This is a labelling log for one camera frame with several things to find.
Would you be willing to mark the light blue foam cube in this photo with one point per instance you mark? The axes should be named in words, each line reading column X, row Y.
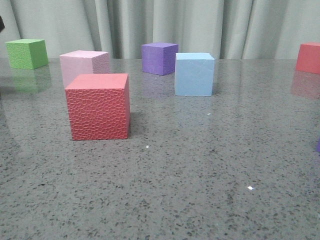
column 194, row 74

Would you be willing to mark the red foam cube far right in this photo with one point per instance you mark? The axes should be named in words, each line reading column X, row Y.
column 308, row 59

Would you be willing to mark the grey-green curtain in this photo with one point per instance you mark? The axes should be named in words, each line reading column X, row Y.
column 227, row 29

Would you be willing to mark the pink foam cube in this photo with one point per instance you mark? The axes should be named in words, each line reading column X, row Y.
column 83, row 62

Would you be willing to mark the green foam cube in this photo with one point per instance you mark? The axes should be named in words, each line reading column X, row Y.
column 27, row 54

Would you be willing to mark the purple cube at right edge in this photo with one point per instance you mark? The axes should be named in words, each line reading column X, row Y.
column 318, row 146

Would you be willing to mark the red textured foam cube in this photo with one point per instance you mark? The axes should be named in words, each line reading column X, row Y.
column 99, row 106

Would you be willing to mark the purple foam cube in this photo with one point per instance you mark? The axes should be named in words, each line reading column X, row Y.
column 159, row 58

